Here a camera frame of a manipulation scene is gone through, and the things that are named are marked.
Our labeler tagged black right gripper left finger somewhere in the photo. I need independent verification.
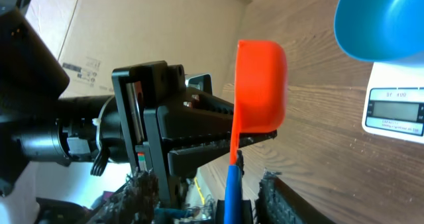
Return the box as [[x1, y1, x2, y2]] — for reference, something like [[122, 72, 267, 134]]
[[84, 170, 158, 224]]

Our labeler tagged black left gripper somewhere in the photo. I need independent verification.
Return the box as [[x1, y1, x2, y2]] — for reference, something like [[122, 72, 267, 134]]
[[111, 61, 277, 207]]

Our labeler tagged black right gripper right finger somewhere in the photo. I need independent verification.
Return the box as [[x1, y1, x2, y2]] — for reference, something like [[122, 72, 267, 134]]
[[256, 171, 335, 224]]

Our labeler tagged red measuring scoop blue handle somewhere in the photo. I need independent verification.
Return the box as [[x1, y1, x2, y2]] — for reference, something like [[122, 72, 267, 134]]
[[223, 40, 288, 224]]

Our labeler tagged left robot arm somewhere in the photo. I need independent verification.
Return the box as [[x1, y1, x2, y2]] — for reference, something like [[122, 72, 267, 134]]
[[1, 0, 234, 207]]

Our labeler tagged white digital kitchen scale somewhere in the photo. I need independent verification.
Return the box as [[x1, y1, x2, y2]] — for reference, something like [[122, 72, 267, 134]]
[[362, 52, 423, 144]]

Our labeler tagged blue bowl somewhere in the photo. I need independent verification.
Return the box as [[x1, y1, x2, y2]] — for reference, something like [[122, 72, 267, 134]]
[[334, 0, 423, 64]]

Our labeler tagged cardboard box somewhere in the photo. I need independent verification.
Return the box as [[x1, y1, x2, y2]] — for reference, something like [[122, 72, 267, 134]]
[[26, 0, 248, 97]]

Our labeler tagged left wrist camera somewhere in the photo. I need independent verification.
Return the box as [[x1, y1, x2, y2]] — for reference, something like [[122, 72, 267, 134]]
[[185, 74, 213, 95]]

